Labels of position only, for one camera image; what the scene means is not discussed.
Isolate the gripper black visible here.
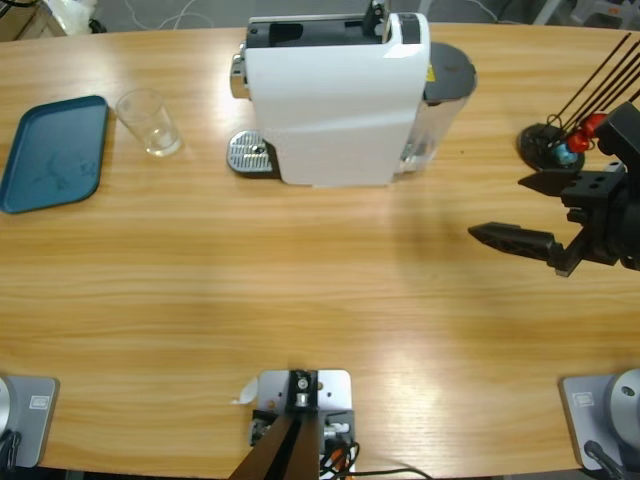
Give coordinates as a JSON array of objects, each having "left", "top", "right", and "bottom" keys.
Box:
[{"left": 467, "top": 163, "right": 640, "bottom": 279}]

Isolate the clear drinking glass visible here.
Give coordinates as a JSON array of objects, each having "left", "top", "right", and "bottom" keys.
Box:
[{"left": 114, "top": 88, "right": 183, "bottom": 158}]

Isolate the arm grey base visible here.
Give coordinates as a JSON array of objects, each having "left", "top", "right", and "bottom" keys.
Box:
[
  {"left": 558, "top": 368, "right": 640, "bottom": 474},
  {"left": 0, "top": 374, "right": 61, "bottom": 469}
]

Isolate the white capsule coffee machine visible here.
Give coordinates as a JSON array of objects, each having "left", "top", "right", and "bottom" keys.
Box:
[{"left": 227, "top": 12, "right": 432, "bottom": 190}]

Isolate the black capsule holder with rods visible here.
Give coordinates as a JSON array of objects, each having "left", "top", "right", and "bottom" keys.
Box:
[{"left": 517, "top": 30, "right": 640, "bottom": 179}]

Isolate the clear water tank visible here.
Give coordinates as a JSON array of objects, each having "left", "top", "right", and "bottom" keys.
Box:
[{"left": 394, "top": 42, "right": 477, "bottom": 176}]

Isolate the white plastic stool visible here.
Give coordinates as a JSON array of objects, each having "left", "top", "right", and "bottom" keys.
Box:
[{"left": 529, "top": 0, "right": 640, "bottom": 29}]

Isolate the white paper tab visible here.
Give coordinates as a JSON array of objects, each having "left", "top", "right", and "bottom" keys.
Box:
[{"left": 229, "top": 377, "right": 260, "bottom": 406}]

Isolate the teal plastic tray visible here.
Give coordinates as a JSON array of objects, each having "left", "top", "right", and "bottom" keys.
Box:
[{"left": 0, "top": 94, "right": 110, "bottom": 216}]

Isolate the white plastic bag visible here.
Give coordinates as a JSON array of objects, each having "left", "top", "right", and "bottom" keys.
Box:
[{"left": 43, "top": 0, "right": 99, "bottom": 32}]

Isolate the brown cardboard box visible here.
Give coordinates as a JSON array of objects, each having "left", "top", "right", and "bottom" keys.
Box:
[{"left": 0, "top": 0, "right": 67, "bottom": 44}]

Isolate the white thin cable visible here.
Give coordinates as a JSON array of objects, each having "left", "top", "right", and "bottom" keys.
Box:
[
  {"left": 122, "top": 0, "right": 226, "bottom": 32},
  {"left": 469, "top": 0, "right": 501, "bottom": 24}
]

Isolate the black base cable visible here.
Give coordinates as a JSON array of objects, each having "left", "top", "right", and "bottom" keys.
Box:
[
  {"left": 583, "top": 439, "right": 627, "bottom": 480},
  {"left": 0, "top": 429, "right": 24, "bottom": 469}
]

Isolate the white mount block dark post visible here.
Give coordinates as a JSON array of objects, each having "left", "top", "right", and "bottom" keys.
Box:
[{"left": 229, "top": 368, "right": 359, "bottom": 480}]

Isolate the black mount cable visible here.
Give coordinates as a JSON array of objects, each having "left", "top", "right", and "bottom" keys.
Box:
[{"left": 319, "top": 439, "right": 431, "bottom": 480}]

